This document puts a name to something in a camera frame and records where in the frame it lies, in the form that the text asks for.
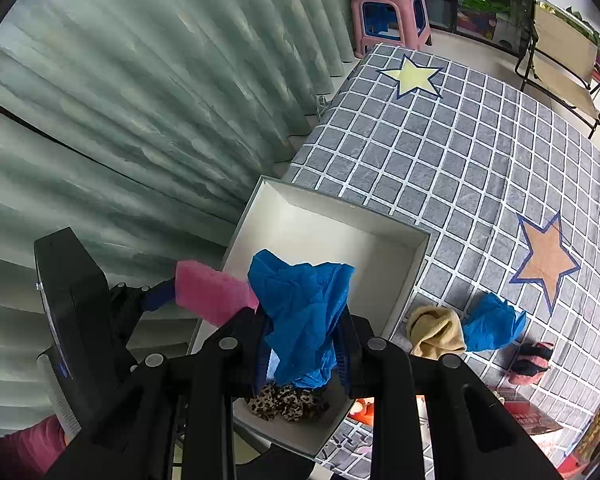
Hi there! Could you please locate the red patterned carton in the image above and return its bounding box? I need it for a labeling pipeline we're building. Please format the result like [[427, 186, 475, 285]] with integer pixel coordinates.
[[495, 385, 566, 456]]

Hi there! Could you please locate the pink plastic stool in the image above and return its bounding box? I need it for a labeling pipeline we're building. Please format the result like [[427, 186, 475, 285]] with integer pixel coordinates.
[[351, 0, 432, 58]]

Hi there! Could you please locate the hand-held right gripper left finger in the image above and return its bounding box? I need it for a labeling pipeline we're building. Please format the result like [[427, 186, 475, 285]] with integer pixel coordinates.
[[42, 307, 276, 480]]

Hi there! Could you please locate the beige sock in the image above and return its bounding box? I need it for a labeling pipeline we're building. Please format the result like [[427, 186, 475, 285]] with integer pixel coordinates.
[[406, 305, 468, 360]]

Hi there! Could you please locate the grey cardboard box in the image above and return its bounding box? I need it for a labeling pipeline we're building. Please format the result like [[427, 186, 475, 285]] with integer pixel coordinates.
[[185, 175, 432, 461]]

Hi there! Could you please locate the blue cloth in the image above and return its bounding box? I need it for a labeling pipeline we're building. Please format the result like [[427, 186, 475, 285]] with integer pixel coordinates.
[[462, 292, 528, 353], [247, 249, 356, 391]]

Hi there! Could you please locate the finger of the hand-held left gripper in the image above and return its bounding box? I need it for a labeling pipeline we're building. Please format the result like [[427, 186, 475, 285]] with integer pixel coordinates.
[[107, 277, 181, 356]]

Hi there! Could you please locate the beige folding chair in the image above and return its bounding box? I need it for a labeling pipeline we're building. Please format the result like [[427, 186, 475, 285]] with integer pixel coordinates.
[[515, 0, 600, 138]]

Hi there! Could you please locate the glass door display cabinet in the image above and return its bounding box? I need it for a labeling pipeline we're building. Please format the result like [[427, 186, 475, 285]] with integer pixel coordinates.
[[415, 0, 538, 53]]

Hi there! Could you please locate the pale green curtain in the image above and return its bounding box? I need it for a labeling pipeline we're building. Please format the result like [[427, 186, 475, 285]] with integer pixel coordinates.
[[0, 0, 361, 441]]

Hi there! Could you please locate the pink and dark fuzzy scrunchie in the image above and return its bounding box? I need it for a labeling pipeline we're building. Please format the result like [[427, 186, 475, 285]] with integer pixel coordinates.
[[509, 341, 556, 387]]

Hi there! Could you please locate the orange white printed cloth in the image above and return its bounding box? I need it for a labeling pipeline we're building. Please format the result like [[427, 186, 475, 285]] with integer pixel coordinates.
[[349, 396, 426, 426]]

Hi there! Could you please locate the person's left forearm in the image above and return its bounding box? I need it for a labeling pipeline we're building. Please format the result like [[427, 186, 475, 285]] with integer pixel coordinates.
[[0, 415, 71, 478]]

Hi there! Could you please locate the grey grid star printed blanket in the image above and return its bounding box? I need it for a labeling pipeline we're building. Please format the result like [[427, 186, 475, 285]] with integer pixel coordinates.
[[280, 42, 600, 480]]

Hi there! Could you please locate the pink fuzzy sock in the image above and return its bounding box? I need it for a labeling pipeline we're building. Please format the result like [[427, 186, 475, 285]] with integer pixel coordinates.
[[174, 260, 261, 326]]

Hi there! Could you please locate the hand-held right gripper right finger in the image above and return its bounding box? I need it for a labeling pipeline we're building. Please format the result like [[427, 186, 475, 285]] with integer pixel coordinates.
[[330, 307, 563, 480]]

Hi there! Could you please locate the leopard print scrunchie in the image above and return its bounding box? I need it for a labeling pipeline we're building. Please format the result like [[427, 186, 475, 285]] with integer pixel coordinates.
[[245, 384, 331, 423]]

